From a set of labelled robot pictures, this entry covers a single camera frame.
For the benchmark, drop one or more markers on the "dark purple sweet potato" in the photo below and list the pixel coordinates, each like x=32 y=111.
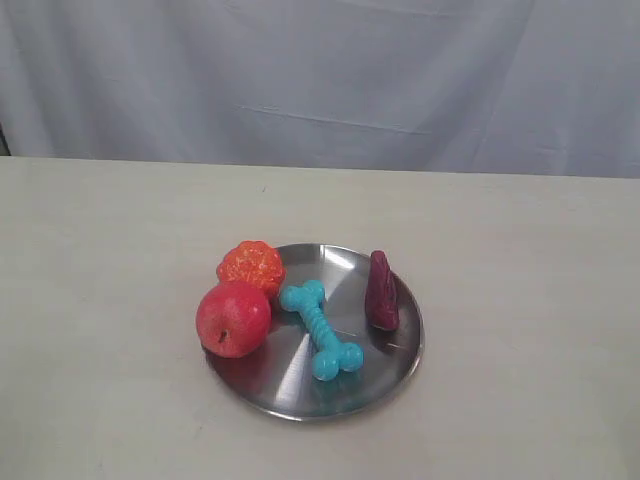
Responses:
x=381 y=299

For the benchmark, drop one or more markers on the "teal toy bone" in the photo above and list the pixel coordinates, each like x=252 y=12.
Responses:
x=332 y=355

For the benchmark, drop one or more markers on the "red apple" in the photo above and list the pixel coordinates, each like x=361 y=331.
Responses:
x=233 y=319

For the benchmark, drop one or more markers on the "white backdrop cloth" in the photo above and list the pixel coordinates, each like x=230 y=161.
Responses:
x=527 y=87

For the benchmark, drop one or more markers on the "orange bumpy fruit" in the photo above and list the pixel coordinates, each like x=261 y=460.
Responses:
x=256 y=263

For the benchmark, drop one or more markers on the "round stainless steel plate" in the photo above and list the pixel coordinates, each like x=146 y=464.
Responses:
x=277 y=378

